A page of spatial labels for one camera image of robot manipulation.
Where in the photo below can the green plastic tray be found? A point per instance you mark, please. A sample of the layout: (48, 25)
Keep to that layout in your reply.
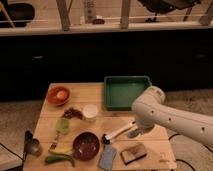
(121, 91)

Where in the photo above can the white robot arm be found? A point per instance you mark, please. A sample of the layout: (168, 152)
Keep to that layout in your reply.
(149, 109)

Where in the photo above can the dark red bowl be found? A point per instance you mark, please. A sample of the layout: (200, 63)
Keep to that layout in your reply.
(85, 146)

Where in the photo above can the black office chair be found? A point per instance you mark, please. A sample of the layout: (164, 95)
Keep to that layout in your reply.
(165, 6)

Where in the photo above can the white handled brush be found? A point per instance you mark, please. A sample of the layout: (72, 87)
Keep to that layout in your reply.
(106, 138)

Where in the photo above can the orange bowl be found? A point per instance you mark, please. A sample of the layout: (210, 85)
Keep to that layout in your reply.
(51, 95)

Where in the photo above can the metal ladle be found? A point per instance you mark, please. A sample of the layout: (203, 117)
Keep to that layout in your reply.
(32, 145)

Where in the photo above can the yellow banana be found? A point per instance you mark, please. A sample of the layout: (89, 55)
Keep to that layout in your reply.
(61, 151)

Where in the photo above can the green cucumber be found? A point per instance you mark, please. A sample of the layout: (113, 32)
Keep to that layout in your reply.
(58, 158)

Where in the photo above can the black chair left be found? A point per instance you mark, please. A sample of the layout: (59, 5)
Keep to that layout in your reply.
(20, 13)

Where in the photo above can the white paper cup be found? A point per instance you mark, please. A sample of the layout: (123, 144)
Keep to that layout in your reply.
(90, 112)

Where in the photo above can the brown dried food pile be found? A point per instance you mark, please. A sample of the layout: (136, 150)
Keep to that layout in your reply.
(72, 112)

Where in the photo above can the orange egg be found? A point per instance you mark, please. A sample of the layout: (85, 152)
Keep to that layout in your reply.
(61, 95)

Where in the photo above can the light blue towel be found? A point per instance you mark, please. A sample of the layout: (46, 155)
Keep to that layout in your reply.
(133, 133)

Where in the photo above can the brown sponge block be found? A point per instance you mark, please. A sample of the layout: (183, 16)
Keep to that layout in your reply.
(133, 153)

